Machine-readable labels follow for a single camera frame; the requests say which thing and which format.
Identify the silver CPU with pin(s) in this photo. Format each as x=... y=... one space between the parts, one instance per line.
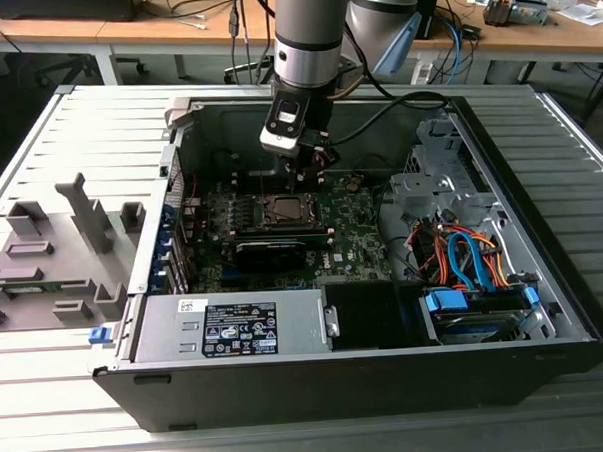
x=290 y=209

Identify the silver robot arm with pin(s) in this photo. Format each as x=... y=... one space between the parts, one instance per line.
x=308 y=30

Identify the black RAM slot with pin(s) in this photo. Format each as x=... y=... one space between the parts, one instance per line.
x=259 y=179

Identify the CPU socket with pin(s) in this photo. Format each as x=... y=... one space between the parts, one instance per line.
x=258 y=214

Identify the office chair base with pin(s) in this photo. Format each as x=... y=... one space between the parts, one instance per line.
x=244 y=68

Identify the black RAM stick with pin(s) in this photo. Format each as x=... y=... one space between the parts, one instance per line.
x=282 y=232
x=318 y=240

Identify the green motherboard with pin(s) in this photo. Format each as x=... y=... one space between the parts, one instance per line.
x=352 y=234

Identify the grey metal drive cage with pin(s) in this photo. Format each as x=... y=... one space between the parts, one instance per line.
x=430 y=185

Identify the black speaker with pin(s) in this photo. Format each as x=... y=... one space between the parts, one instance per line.
x=428 y=10

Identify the black graphics card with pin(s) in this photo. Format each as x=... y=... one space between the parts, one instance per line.
x=268 y=260

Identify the metal heat sink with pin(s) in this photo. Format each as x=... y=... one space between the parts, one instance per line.
x=497 y=9

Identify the wooden desk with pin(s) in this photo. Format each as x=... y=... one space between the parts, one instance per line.
x=523 y=36
x=123 y=28

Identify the grey device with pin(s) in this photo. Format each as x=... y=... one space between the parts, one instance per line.
x=530 y=11

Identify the hard disk in blue carrier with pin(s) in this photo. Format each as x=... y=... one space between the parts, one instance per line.
x=466 y=326

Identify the black office chair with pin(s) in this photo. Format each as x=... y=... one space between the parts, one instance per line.
x=64 y=66

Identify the grey power supply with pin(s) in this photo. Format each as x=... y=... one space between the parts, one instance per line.
x=161 y=327

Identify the black box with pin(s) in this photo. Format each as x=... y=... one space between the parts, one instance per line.
x=72 y=8

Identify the grey parts rack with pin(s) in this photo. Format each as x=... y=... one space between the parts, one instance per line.
x=82 y=245

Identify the black PC case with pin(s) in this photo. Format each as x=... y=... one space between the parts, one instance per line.
x=289 y=392

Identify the blue case latch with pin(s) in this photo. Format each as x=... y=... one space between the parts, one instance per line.
x=98 y=336

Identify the green RAM stick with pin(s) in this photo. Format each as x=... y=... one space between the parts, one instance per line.
x=34 y=288

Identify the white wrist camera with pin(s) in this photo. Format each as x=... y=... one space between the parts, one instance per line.
x=280 y=137

